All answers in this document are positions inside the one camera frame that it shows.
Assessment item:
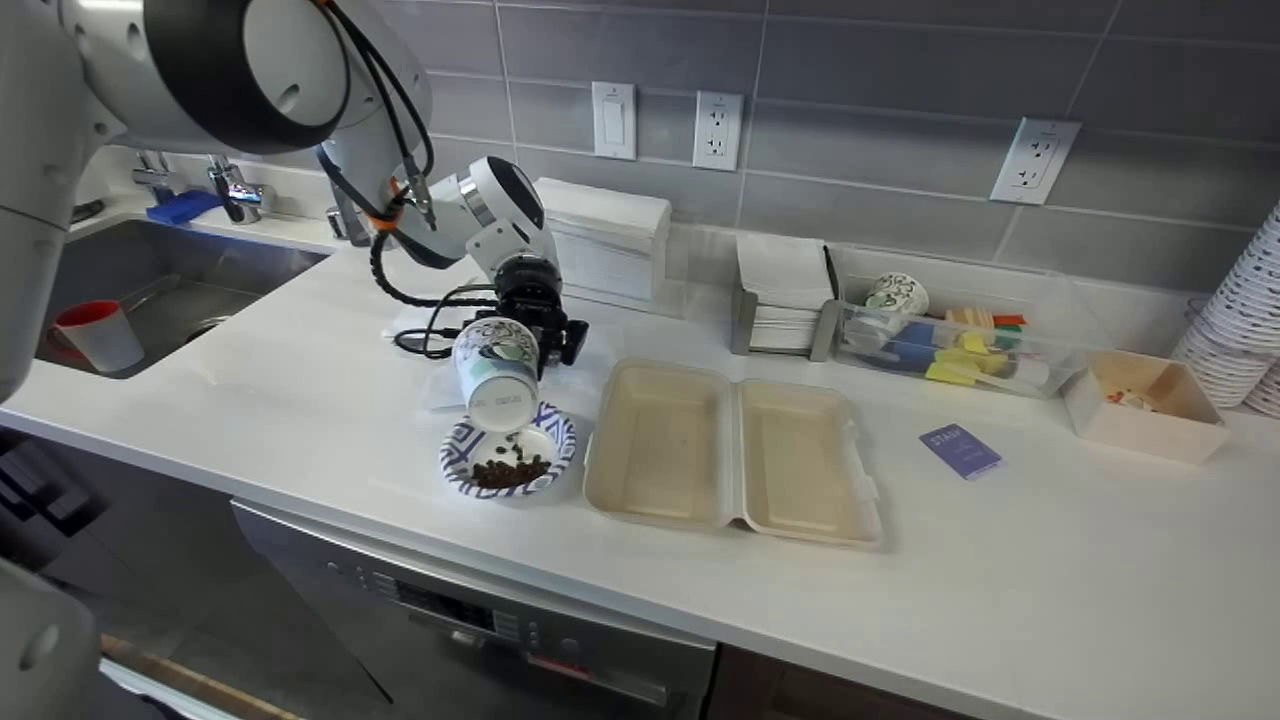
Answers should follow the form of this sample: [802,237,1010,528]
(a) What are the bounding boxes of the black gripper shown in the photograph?
[497,258,588,365]

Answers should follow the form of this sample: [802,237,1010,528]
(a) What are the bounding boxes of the patterned paper cup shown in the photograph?
[451,318,540,433]

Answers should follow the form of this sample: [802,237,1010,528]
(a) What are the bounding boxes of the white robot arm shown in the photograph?
[0,0,588,398]

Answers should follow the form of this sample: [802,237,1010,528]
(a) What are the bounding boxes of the blue patterned paper bowl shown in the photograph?
[440,403,585,502]

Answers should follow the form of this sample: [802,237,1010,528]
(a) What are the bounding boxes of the red rimmed cup in sink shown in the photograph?
[50,301,145,374]

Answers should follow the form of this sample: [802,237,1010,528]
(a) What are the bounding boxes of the white napkin dispenser box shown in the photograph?
[536,177,672,304]

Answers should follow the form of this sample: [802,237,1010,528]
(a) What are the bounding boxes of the brown food contents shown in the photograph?
[468,457,552,487]

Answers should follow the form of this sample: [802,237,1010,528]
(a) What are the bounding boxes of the beige foam takeout container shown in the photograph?
[585,362,888,547]

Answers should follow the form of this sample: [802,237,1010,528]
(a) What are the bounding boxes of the white outlet left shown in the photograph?
[692,91,742,171]

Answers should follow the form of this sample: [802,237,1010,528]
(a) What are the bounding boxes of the white outlet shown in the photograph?
[990,117,1079,208]
[692,91,742,171]

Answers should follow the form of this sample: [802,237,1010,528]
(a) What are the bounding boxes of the steel napkin holder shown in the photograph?
[732,237,841,354]

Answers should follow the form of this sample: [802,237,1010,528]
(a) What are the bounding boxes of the chrome kitchen faucet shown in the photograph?
[133,151,263,223]

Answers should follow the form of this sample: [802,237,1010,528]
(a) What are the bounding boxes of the blue sponge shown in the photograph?
[145,191,218,223]

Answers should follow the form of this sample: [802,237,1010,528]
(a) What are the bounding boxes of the steel sink basin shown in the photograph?
[36,222,318,379]

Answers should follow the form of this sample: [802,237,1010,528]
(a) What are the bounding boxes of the stainless dishwasher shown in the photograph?
[232,503,715,720]

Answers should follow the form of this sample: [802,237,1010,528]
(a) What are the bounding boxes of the clear condiment tray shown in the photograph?
[831,273,1084,398]

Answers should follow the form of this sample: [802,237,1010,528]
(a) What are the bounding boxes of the white outlet right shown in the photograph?
[990,117,1079,208]

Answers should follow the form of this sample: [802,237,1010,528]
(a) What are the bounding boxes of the small beige cardboard box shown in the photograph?
[1063,354,1229,464]

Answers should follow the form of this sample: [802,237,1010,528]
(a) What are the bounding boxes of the stack of paper cups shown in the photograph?
[1172,203,1280,409]

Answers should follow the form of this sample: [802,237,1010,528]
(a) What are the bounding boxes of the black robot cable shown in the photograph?
[315,0,504,362]

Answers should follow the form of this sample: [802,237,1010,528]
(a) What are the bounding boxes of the white light switch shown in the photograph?
[593,79,637,161]

